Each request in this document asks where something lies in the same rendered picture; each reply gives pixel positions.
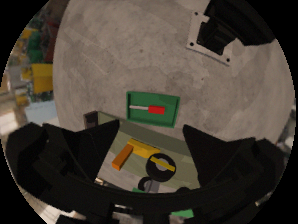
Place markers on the green tray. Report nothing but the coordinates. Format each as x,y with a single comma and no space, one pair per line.
147,122
168,103

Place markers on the small green-topped trolley with black wheels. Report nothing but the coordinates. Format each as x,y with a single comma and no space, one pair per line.
160,168

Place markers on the red-headed pin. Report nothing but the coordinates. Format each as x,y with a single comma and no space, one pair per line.
151,109

